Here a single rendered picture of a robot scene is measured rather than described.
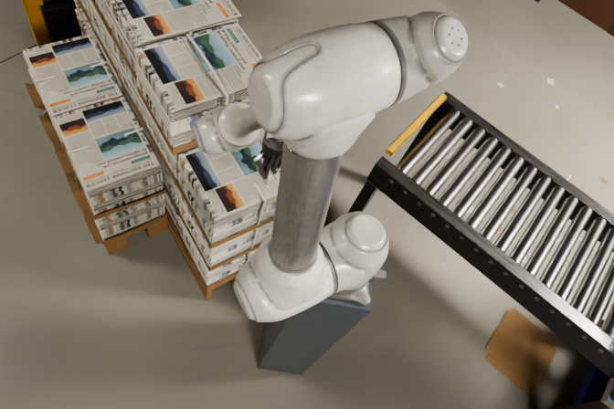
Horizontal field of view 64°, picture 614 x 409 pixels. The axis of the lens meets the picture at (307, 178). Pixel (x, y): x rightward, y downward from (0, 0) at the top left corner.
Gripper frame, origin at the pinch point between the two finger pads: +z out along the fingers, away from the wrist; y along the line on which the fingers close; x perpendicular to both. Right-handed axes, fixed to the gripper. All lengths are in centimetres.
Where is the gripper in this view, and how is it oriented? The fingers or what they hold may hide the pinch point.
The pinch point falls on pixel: (267, 175)
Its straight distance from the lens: 155.4
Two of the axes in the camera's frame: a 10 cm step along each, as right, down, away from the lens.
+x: 5.2, 7.8, -3.5
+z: -2.0, 5.1, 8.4
